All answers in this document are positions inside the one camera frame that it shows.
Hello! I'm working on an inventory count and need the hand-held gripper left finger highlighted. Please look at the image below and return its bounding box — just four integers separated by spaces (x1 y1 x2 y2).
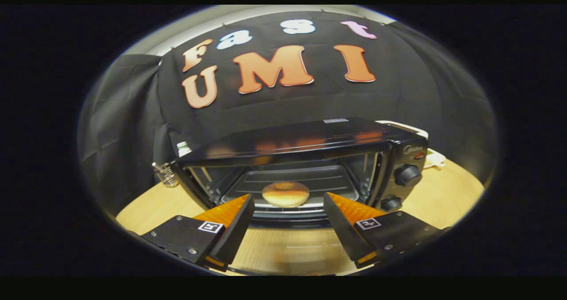
141 194 256 272

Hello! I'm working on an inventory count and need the wire mesh basket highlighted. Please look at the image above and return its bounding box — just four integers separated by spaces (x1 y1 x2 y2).
152 161 179 188

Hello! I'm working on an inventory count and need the black toaster oven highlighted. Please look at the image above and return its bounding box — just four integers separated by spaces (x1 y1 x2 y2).
171 117 429 276

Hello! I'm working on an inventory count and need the brown glazed donut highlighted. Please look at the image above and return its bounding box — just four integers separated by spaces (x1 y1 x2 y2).
261 181 310 208

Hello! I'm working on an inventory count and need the white kitchen appliance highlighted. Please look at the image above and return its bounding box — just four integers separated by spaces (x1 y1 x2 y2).
376 120 429 141

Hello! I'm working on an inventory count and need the small white dish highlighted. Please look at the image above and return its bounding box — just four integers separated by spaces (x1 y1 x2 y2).
423 149 446 169

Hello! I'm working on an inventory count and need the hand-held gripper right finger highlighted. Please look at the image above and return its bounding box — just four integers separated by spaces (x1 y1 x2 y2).
322 192 452 269

